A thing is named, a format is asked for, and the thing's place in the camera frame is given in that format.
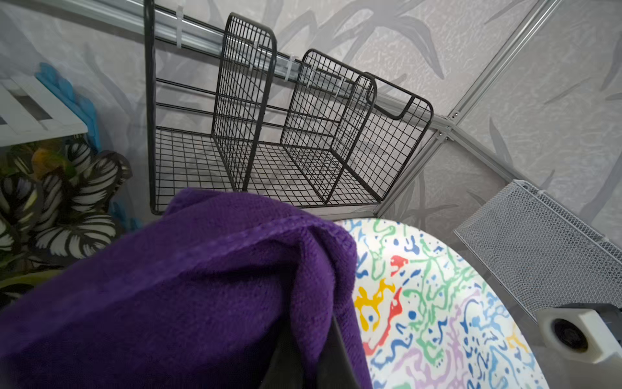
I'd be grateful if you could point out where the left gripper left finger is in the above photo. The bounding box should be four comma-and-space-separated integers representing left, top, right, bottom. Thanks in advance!
259, 326, 305, 389

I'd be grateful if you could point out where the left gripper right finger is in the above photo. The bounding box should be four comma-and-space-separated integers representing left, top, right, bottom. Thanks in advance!
316, 317, 360, 389

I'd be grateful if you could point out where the purple cloth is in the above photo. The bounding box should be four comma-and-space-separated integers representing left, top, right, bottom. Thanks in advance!
1, 189, 372, 388

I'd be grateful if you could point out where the colourful patterned round plate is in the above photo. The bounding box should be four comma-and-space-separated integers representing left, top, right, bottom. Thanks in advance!
342, 218, 547, 388

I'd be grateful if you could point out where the potted plant glass vase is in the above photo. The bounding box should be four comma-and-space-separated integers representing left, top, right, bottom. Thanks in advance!
1, 136, 136, 308

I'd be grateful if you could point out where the blue white slatted crate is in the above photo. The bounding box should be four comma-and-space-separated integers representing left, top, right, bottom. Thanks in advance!
1, 64, 140, 231

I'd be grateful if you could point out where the white mesh wall basket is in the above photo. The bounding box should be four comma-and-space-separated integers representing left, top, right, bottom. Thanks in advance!
455, 180, 621, 317

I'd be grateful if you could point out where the black wire basket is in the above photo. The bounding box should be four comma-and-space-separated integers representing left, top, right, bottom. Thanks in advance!
143, 1, 434, 215

